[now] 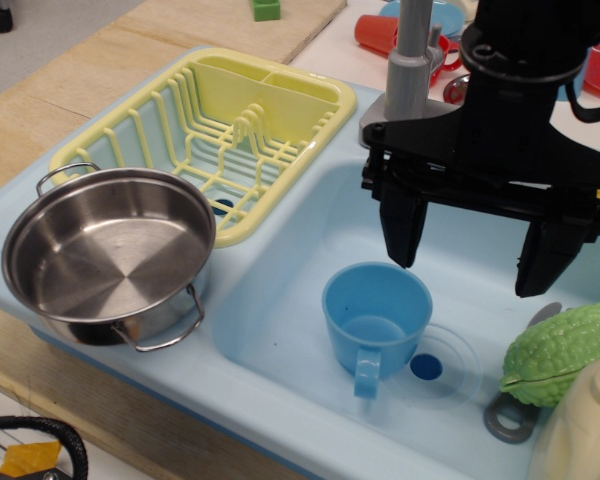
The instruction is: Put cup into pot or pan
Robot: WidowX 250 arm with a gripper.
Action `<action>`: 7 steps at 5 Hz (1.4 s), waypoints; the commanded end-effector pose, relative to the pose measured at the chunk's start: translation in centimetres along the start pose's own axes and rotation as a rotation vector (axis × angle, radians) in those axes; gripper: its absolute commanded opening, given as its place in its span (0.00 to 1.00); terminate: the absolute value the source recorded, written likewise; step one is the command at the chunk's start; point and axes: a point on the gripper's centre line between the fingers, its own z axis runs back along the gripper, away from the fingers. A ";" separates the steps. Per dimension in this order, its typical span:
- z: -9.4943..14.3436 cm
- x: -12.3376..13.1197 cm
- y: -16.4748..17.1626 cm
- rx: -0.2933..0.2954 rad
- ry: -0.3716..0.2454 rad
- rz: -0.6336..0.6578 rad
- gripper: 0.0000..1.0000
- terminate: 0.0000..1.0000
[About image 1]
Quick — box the light wooden board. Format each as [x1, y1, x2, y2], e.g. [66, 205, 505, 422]
[92, 0, 349, 65]

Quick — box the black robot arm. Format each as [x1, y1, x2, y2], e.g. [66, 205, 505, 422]
[359, 1, 600, 297]

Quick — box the red plastic cup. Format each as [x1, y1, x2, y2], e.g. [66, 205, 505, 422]
[354, 15, 398, 57]

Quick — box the green plastic block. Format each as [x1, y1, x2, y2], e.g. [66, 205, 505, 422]
[251, 0, 282, 22]

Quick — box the grey toy faucet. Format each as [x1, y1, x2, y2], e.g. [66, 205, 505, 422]
[358, 0, 442, 147]

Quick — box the black braided cable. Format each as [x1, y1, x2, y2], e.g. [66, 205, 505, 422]
[0, 415, 90, 480]

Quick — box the cream plastic bottle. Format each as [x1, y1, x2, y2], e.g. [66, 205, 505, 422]
[528, 360, 600, 479]

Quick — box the red cup with handle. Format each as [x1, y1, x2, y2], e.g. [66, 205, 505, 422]
[430, 35, 462, 86]

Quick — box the stainless steel pot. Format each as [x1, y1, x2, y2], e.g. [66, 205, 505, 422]
[1, 163, 216, 352]

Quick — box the red silver round lid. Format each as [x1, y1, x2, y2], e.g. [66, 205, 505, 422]
[443, 74, 470, 106]

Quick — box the black caster wheel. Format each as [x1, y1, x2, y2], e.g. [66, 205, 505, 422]
[0, 0, 14, 34]

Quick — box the blue plastic plate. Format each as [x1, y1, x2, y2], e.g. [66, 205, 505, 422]
[379, 0, 466, 37]

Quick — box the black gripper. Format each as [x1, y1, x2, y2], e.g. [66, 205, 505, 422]
[363, 105, 600, 297]

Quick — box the green bumpy toy gourd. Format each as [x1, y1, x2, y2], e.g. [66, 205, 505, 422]
[499, 303, 600, 408]

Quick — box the yellow tape piece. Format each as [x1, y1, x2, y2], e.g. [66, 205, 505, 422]
[0, 440, 62, 478]

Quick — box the light blue toy sink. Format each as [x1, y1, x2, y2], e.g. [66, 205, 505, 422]
[0, 45, 600, 480]

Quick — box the light blue plastic cup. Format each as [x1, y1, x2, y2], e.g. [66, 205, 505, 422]
[322, 262, 433, 400]

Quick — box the yellow plastic dish rack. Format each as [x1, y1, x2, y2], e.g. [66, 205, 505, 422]
[49, 48, 357, 248]

